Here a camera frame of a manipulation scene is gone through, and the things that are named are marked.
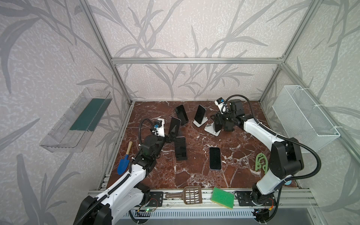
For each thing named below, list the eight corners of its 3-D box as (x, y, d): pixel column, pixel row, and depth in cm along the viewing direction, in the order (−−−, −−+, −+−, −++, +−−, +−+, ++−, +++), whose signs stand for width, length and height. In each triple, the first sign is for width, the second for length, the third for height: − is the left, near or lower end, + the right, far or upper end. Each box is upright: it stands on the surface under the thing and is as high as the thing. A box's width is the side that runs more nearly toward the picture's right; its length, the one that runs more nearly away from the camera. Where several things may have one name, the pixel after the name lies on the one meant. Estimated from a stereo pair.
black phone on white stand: (200, 126, 106) (201, 113, 94) (194, 120, 109) (194, 107, 98) (204, 122, 108) (206, 109, 97) (198, 117, 112) (200, 104, 100)
